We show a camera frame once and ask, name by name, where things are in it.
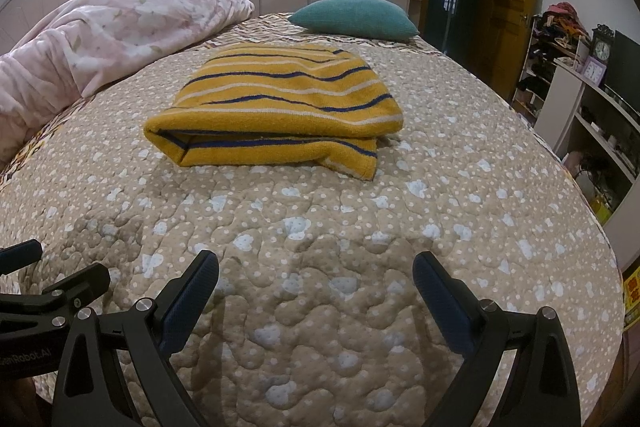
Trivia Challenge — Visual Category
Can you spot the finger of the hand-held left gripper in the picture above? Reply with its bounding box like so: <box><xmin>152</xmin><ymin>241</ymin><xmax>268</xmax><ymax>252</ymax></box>
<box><xmin>0</xmin><ymin>263</ymin><xmax>111</xmax><ymax>331</ymax></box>
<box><xmin>0</xmin><ymin>239</ymin><xmax>45</xmax><ymax>276</ymax></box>

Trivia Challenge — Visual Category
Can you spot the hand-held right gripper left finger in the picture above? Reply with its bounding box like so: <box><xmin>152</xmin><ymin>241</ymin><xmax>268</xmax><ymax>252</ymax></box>
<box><xmin>51</xmin><ymin>249</ymin><xmax>221</xmax><ymax>427</ymax></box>

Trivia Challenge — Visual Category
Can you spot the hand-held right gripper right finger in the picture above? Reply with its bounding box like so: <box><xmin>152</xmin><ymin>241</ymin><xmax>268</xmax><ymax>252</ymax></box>
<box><xmin>412</xmin><ymin>250</ymin><xmax>584</xmax><ymax>427</ymax></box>

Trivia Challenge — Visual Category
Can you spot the yellow striped sweater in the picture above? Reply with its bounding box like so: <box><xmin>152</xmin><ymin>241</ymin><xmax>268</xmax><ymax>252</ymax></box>
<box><xmin>143</xmin><ymin>42</ymin><xmax>405</xmax><ymax>182</ymax></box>

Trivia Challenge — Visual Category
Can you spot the person's left forearm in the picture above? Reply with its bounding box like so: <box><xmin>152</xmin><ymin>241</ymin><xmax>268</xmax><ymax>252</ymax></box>
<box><xmin>0</xmin><ymin>378</ymin><xmax>53</xmax><ymax>427</ymax></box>

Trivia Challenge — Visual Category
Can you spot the pile of clothes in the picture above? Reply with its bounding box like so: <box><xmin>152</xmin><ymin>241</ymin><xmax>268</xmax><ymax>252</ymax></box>
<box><xmin>530</xmin><ymin>2</ymin><xmax>591</xmax><ymax>42</ymax></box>

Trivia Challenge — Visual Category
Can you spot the beige dotted quilt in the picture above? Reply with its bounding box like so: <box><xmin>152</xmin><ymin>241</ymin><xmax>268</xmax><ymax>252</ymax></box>
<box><xmin>0</xmin><ymin>34</ymin><xmax>626</xmax><ymax>427</ymax></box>

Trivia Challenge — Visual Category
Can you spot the yellow red sign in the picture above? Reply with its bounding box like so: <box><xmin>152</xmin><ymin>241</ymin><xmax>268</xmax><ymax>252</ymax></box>
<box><xmin>621</xmin><ymin>264</ymin><xmax>640</xmax><ymax>333</ymax></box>

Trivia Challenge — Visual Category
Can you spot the white shelf unit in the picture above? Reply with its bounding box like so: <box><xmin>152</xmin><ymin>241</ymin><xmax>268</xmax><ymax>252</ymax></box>
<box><xmin>532</xmin><ymin>59</ymin><xmax>640</xmax><ymax>228</ymax></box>

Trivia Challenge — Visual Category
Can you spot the pink floral duvet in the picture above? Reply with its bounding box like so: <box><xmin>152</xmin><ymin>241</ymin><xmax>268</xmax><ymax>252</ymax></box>
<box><xmin>0</xmin><ymin>0</ymin><xmax>256</xmax><ymax>165</ymax></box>

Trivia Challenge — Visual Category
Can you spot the purple clock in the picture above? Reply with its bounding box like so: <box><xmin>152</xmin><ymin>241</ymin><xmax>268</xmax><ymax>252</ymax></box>
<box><xmin>582</xmin><ymin>57</ymin><xmax>608</xmax><ymax>86</ymax></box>

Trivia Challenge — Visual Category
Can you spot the zigzag patterned bedsheet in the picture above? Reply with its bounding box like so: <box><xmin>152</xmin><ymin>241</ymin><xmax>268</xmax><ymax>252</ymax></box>
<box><xmin>0</xmin><ymin>12</ymin><xmax>441</xmax><ymax>188</ymax></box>

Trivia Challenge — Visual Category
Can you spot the teal pillow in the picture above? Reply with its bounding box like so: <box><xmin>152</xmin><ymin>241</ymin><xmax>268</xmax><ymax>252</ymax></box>
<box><xmin>288</xmin><ymin>0</ymin><xmax>421</xmax><ymax>42</ymax></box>

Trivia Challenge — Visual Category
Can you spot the black television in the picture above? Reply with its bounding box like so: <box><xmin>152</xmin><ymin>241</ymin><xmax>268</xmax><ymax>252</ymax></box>
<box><xmin>605</xmin><ymin>29</ymin><xmax>640</xmax><ymax>108</ymax></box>

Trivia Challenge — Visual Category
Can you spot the black ornate clock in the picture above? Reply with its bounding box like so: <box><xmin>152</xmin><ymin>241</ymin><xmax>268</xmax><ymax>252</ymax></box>
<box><xmin>591</xmin><ymin>24</ymin><xmax>615</xmax><ymax>62</ymax></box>

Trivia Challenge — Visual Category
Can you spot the yellow wooden door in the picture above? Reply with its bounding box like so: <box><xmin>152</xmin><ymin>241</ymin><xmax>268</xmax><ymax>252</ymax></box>
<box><xmin>487</xmin><ymin>0</ymin><xmax>541</xmax><ymax>105</ymax></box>

